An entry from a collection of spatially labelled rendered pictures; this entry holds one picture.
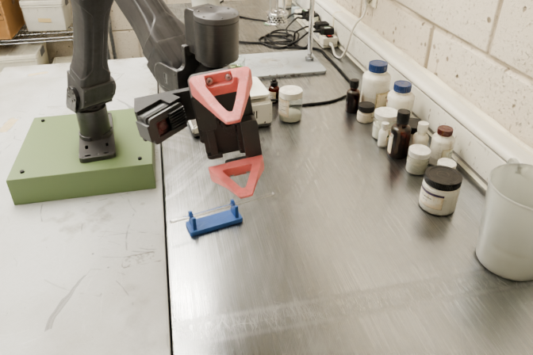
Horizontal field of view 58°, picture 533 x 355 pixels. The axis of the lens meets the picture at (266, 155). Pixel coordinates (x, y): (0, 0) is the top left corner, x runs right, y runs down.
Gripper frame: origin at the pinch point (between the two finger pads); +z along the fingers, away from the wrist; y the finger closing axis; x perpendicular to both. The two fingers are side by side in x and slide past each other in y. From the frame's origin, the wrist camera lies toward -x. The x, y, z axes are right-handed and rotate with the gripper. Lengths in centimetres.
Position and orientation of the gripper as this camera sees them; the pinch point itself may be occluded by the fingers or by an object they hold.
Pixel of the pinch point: (239, 157)
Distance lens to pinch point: 50.5
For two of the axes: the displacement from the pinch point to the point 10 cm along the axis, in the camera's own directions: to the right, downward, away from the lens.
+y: -1.1, -8.0, -5.9
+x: 9.7, -2.2, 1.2
